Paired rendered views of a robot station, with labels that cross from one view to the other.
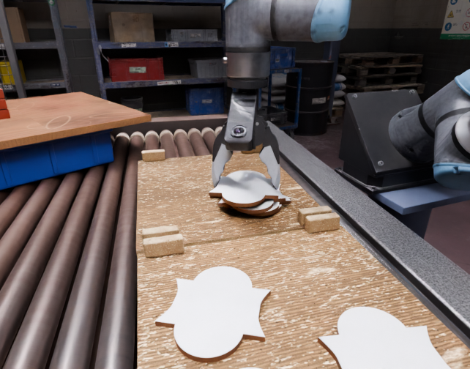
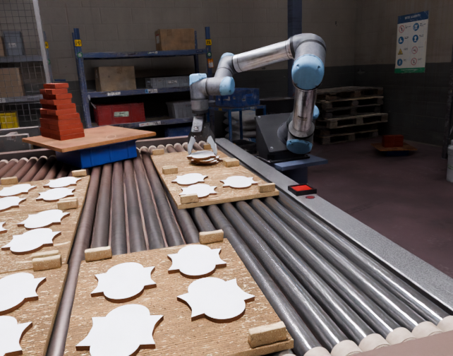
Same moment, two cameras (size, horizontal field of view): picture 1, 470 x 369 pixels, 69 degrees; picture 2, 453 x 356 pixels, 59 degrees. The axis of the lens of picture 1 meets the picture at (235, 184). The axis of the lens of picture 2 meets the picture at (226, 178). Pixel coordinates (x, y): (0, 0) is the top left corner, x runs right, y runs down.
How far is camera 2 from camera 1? 117 cm
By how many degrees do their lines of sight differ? 9
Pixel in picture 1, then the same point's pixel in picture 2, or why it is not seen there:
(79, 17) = (68, 71)
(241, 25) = (195, 90)
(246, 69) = (198, 106)
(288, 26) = (212, 90)
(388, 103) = (278, 119)
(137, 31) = (121, 81)
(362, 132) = (262, 133)
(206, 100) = not seen: hidden behind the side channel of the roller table
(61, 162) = (113, 155)
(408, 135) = (284, 133)
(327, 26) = (224, 90)
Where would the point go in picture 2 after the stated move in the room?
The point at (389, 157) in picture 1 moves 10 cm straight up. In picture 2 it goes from (276, 145) to (276, 125)
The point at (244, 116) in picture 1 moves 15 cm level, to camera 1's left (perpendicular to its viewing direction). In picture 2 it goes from (198, 123) to (164, 125)
